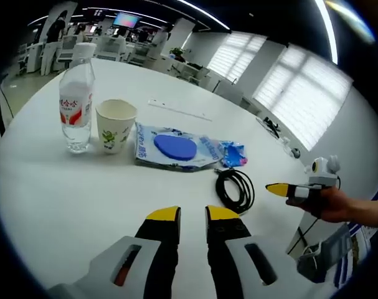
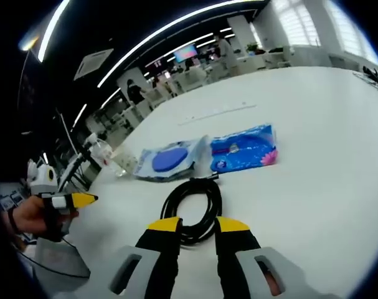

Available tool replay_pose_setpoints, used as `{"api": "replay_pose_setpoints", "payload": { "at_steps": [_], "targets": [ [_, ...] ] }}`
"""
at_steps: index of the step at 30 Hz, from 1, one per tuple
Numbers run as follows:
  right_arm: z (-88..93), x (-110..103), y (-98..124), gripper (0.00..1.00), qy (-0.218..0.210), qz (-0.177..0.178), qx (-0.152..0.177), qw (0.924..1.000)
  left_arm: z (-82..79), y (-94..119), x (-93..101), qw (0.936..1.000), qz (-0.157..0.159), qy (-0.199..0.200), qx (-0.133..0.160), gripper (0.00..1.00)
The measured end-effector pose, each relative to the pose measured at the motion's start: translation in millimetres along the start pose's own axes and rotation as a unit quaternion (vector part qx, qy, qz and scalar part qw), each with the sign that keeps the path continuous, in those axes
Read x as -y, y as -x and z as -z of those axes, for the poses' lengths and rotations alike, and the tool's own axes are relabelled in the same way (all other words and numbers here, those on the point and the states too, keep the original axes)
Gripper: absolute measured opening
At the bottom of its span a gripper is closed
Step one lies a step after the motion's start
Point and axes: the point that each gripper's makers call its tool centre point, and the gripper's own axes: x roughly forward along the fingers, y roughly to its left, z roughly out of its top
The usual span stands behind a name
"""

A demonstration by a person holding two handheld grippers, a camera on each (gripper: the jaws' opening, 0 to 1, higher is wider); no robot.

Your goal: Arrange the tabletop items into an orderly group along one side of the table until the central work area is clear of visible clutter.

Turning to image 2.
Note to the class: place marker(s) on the black object on table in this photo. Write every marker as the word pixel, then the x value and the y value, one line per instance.
pixel 374 78

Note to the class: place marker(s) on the ceiling air vent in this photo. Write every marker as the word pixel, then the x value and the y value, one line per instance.
pixel 93 63

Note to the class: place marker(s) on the blue floral tissue packet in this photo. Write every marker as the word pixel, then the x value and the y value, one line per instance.
pixel 248 155

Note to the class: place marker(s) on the clear water bottle red label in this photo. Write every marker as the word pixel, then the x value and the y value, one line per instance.
pixel 109 159

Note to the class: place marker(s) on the white window blind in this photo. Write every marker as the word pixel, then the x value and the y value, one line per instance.
pixel 350 28
pixel 297 21

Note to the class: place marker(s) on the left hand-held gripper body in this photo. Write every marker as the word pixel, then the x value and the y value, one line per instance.
pixel 42 180

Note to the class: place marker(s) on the green potted plant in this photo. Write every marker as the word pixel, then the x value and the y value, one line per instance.
pixel 253 48

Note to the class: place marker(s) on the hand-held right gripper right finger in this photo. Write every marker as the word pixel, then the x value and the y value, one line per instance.
pixel 235 255

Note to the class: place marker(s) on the colourful wall screen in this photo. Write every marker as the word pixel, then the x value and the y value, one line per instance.
pixel 185 53

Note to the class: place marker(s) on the floral paper cup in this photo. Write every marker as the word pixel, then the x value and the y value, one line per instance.
pixel 128 162

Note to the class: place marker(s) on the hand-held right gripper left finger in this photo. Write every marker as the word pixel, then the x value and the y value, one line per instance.
pixel 163 255

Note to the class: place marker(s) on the person's left hand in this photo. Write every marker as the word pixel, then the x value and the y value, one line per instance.
pixel 30 218

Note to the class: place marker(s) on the white table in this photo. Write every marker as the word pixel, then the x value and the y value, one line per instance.
pixel 300 187

